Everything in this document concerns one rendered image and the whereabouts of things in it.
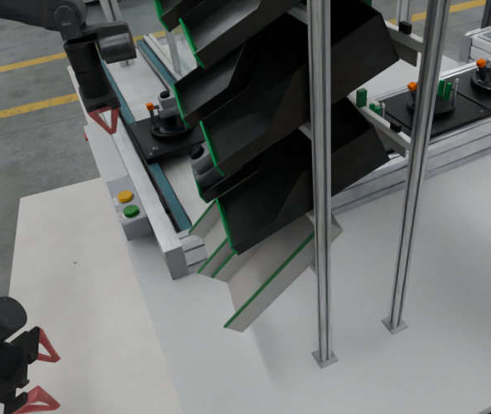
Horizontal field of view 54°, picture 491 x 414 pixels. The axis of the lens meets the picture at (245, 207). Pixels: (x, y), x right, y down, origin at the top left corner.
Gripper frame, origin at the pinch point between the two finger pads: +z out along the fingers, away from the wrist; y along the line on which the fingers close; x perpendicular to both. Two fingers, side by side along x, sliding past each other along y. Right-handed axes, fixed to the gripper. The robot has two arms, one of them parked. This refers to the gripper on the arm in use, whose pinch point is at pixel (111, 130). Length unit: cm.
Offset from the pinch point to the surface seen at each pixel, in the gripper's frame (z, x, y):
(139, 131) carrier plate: 27, -9, 44
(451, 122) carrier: 30, -89, -5
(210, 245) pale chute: 23.9, -10.6, -19.7
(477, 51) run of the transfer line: 36, -136, 33
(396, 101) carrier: 29, -84, 13
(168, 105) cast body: 17.8, -19.3, 36.5
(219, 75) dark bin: -14.0, -19.9, -20.5
